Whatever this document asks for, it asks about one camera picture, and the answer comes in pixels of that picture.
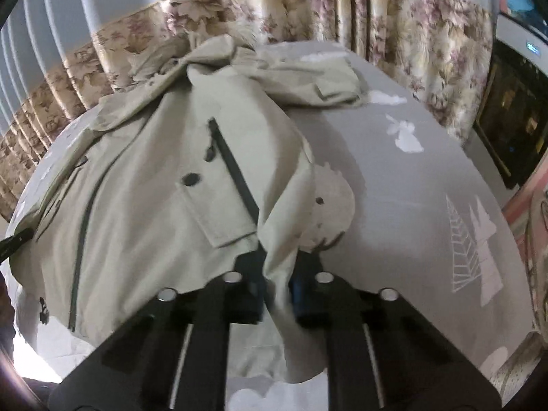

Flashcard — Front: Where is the beige hooded jacket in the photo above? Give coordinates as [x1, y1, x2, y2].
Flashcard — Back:
[10, 35, 361, 382]

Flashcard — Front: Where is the grey polar bear bedsheet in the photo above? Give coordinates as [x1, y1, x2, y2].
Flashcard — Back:
[16, 40, 532, 410]

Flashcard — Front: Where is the blue floral curtain left panel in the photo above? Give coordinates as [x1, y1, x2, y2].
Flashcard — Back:
[1, 0, 357, 219]

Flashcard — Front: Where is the blue floral curtain panel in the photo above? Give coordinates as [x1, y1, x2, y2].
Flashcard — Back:
[1, 0, 357, 219]
[352, 0, 495, 143]

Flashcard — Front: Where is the black framed cabinet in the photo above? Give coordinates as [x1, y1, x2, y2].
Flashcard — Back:
[474, 13, 547, 189]

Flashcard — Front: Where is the blue floral curtain right panel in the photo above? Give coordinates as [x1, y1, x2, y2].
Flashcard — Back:
[352, 0, 495, 143]

